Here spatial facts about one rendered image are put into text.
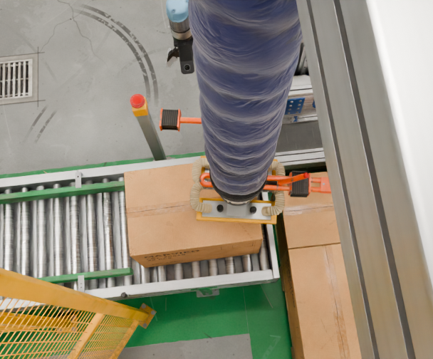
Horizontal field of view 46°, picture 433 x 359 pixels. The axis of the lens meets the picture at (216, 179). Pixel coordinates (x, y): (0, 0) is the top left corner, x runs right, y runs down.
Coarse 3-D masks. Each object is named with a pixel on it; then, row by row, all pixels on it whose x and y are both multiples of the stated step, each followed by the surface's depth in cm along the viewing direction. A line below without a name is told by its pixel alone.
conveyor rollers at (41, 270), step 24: (120, 192) 277; (24, 216) 274; (72, 216) 273; (120, 216) 273; (24, 240) 270; (72, 240) 270; (96, 240) 272; (120, 240) 270; (264, 240) 267; (24, 264) 266; (72, 264) 266; (96, 264) 267; (192, 264) 264; (216, 264) 265; (264, 264) 263; (72, 288) 262; (96, 288) 262
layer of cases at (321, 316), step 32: (288, 224) 269; (320, 224) 269; (288, 256) 265; (320, 256) 264; (288, 288) 281; (320, 288) 259; (320, 320) 254; (352, 320) 254; (320, 352) 250; (352, 352) 249
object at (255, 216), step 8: (200, 200) 217; (208, 200) 217; (216, 200) 217; (256, 200) 217; (264, 200) 217; (216, 208) 213; (224, 208) 215; (248, 208) 215; (256, 208) 215; (200, 216) 215; (208, 216) 214; (216, 216) 214; (224, 216) 214; (232, 216) 214; (248, 216) 214; (256, 216) 214; (264, 216) 214; (272, 216) 214
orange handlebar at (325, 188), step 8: (184, 120) 215; (192, 120) 215; (200, 120) 215; (200, 176) 208; (208, 176) 208; (272, 176) 207; (280, 176) 207; (288, 176) 207; (208, 184) 207; (320, 184) 208; (328, 184) 205; (320, 192) 207; (328, 192) 205
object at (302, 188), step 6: (294, 174) 206; (300, 174) 206; (300, 180) 205; (306, 180) 205; (294, 186) 205; (300, 186) 205; (306, 186) 205; (288, 192) 206; (294, 192) 203; (300, 192) 203; (306, 192) 203
